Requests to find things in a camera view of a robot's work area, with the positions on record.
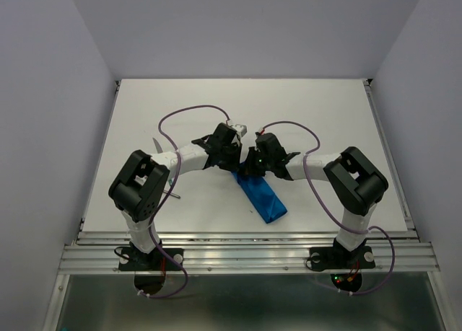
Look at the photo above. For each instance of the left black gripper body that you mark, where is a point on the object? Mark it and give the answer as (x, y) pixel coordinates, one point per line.
(230, 156)

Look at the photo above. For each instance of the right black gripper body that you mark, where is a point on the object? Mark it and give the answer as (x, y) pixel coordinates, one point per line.
(256, 164)

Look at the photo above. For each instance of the blue cloth napkin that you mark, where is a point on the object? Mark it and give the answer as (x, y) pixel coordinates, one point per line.
(262, 197)

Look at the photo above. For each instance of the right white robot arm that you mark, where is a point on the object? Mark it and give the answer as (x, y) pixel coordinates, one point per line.
(356, 181)

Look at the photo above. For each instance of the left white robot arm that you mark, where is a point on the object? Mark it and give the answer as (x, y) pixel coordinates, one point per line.
(139, 186)

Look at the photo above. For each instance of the silver metal fork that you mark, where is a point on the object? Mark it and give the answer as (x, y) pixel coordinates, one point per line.
(172, 194)

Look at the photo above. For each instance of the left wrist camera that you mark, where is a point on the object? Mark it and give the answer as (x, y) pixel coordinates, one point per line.
(240, 129)

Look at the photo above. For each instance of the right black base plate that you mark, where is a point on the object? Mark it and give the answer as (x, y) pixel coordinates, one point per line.
(332, 258)

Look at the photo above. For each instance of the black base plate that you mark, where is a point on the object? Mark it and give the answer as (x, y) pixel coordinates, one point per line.
(332, 258)
(131, 259)

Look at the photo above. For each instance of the aluminium rail frame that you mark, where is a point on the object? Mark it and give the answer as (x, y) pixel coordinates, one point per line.
(258, 280)

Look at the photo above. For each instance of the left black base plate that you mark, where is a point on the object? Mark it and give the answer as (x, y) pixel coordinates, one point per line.
(131, 259)

